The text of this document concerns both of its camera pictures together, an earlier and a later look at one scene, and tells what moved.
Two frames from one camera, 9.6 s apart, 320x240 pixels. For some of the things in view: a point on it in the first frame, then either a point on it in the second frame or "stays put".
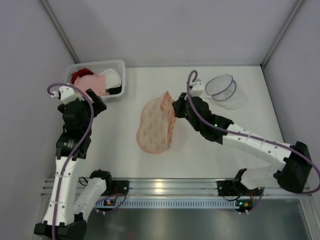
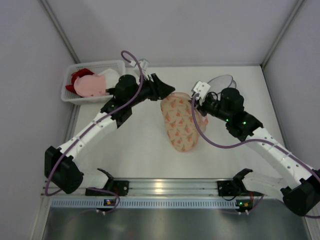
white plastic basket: x=97 y=67 stays put
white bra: x=112 y=78 stays put
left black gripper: x=94 y=100 → x=155 y=87
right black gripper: x=180 y=106 → x=203 y=105
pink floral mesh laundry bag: x=156 y=123 → x=179 y=121
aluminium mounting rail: x=176 y=189 stays put
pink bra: x=95 y=82 stays put
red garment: x=82 y=72 stays put
